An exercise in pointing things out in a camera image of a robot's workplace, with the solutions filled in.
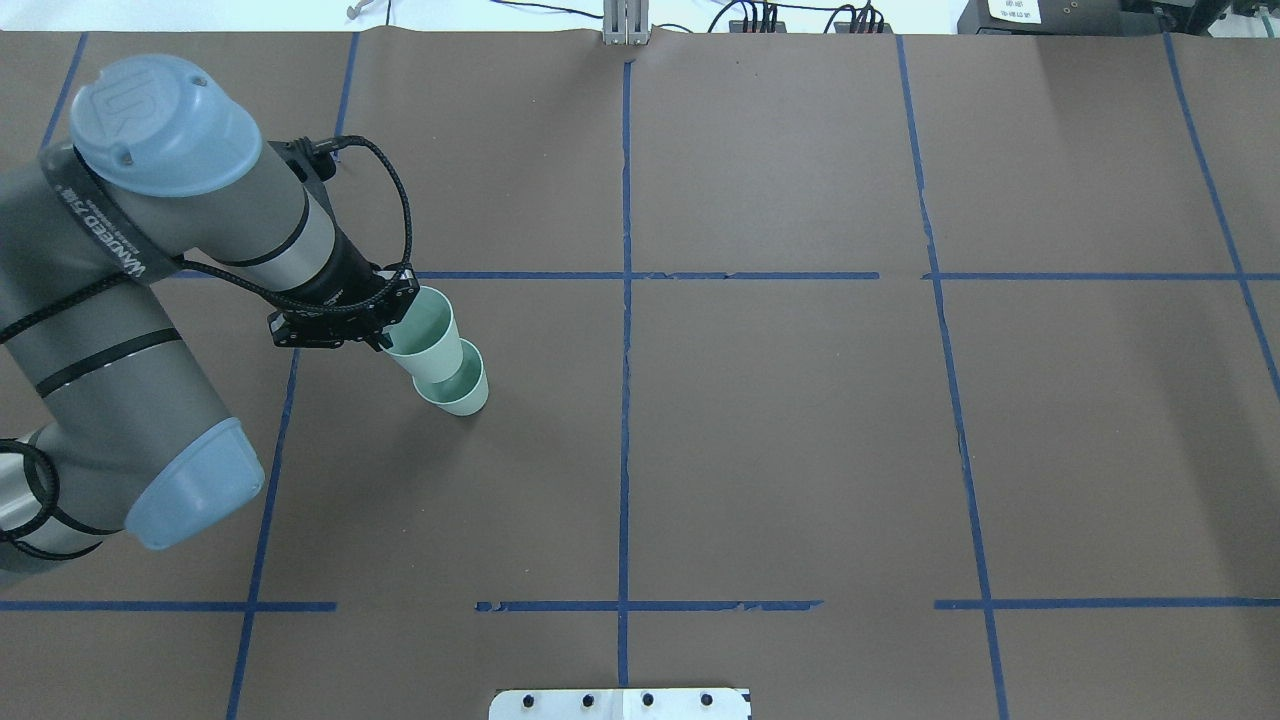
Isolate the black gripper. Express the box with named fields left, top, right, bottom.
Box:
left=268, top=234, right=420, bottom=352

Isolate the green plastic cup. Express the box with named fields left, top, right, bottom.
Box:
left=384, top=286, right=463, bottom=383
left=412, top=340, right=489, bottom=416

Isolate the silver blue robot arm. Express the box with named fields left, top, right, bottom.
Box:
left=1, top=54, right=419, bottom=587

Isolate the brown paper table mat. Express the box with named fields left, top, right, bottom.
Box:
left=3, top=29, right=1277, bottom=719

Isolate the black mini pc box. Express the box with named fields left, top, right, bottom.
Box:
left=955, top=1, right=1162, bottom=37

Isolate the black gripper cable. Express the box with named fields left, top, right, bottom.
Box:
left=170, top=135, right=416, bottom=311

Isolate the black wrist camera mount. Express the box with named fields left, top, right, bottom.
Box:
left=268, top=136, right=340, bottom=183

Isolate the aluminium frame post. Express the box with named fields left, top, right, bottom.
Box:
left=602, top=0, right=652, bottom=46

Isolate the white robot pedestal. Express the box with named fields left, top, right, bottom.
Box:
left=488, top=687, right=753, bottom=719

